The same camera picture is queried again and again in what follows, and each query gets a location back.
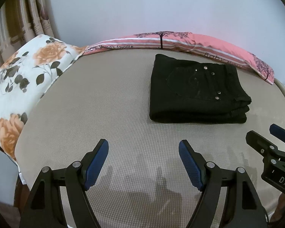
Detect black pants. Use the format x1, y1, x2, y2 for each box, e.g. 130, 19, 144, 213
149, 54, 252, 124

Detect person's right hand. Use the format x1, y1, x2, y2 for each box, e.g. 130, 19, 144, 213
270, 193, 285, 222

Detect beige bed mat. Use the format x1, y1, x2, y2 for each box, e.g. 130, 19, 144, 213
15, 50, 285, 227

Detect white floral pillow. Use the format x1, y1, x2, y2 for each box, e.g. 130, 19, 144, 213
0, 34, 89, 179

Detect pink tree-print pillow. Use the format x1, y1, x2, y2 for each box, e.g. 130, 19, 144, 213
83, 31, 274, 84

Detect beige patterned curtain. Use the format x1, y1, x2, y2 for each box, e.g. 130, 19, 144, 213
0, 0, 54, 67

